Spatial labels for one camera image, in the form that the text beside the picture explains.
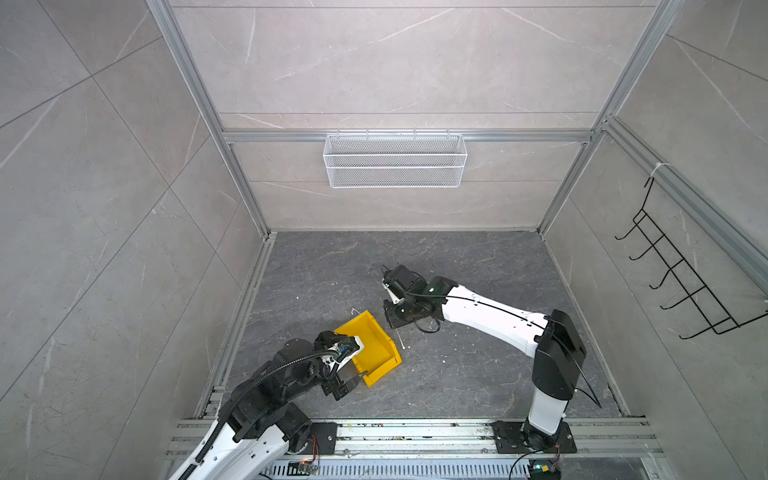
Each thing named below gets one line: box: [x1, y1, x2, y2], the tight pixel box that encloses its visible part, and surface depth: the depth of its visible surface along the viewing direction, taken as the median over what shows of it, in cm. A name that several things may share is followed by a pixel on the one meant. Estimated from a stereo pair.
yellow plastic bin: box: [334, 310, 402, 387], surface depth 87 cm
